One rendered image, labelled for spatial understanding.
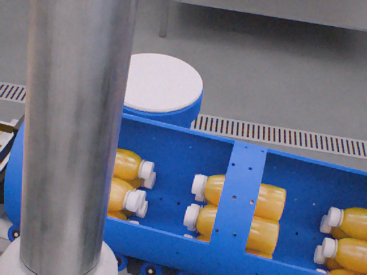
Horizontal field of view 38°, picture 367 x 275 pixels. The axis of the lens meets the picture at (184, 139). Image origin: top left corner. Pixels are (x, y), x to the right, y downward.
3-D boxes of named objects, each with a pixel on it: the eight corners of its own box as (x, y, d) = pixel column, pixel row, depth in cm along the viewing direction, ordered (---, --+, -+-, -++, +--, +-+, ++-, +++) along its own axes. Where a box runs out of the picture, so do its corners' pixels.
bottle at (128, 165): (63, 162, 113) (138, 181, 112) (73, 133, 115) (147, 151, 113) (71, 169, 120) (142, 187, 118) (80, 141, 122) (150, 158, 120)
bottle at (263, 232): (272, 258, 101) (187, 236, 102) (270, 252, 107) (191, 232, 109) (281, 223, 101) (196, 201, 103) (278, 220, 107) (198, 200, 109)
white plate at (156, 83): (144, 122, 136) (143, 126, 137) (222, 88, 151) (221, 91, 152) (85, 70, 151) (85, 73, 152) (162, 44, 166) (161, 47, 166)
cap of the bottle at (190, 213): (191, 228, 104) (182, 226, 104) (193, 226, 108) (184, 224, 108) (196, 209, 104) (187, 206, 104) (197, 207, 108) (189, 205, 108)
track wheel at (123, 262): (128, 254, 111) (130, 252, 113) (108, 249, 112) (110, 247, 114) (124, 275, 112) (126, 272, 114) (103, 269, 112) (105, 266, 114)
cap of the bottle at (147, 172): (139, 175, 113) (148, 178, 113) (145, 158, 114) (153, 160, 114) (142, 179, 117) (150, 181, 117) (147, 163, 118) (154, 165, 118)
